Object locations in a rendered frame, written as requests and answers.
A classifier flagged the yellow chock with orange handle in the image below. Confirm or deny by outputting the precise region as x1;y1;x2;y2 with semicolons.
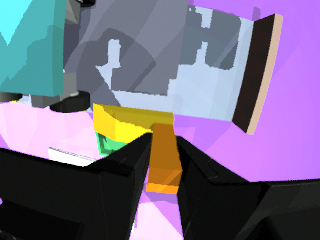
93;103;183;193

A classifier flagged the grey ramp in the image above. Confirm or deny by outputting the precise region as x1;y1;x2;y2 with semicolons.
63;0;283;136

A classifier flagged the small cyan-topped trolley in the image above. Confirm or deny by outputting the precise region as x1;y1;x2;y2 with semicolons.
0;0;96;113

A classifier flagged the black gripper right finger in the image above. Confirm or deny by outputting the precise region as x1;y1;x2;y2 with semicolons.
175;136;320;240

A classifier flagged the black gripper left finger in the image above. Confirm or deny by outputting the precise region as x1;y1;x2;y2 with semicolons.
0;132;153;240

